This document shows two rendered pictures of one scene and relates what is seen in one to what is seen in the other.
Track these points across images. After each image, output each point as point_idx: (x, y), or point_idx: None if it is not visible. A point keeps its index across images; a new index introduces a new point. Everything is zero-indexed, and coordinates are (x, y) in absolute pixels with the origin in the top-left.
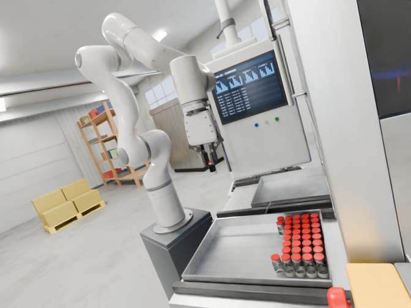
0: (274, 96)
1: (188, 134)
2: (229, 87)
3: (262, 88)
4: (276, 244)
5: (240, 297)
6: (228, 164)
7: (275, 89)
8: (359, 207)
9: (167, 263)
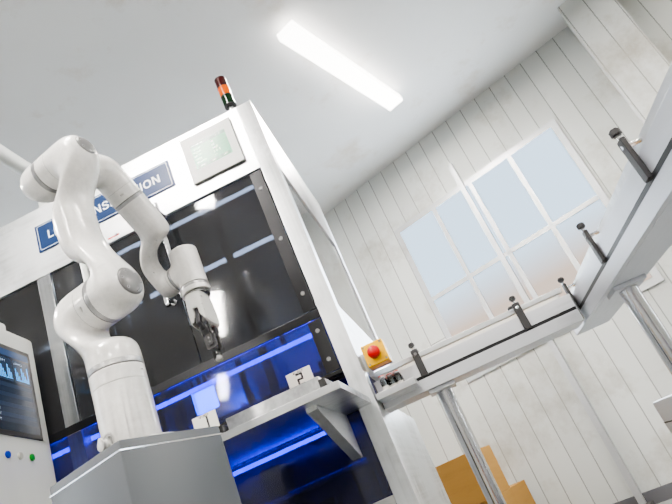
0: (30, 419)
1: (204, 307)
2: None
3: (17, 397)
4: None
5: None
6: None
7: (30, 408)
8: (348, 332)
9: (211, 476)
